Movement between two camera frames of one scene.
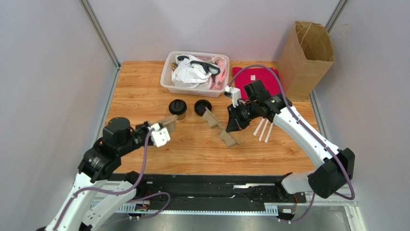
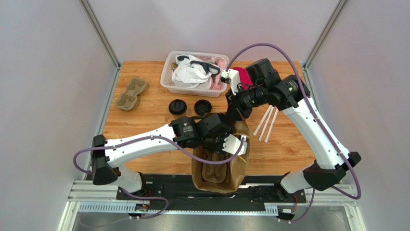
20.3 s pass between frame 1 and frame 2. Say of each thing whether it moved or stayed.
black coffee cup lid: stayed
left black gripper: moved
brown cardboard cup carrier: moved
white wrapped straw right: stayed
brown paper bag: moved
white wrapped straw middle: stayed
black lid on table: stayed
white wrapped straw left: stayed
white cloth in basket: stayed
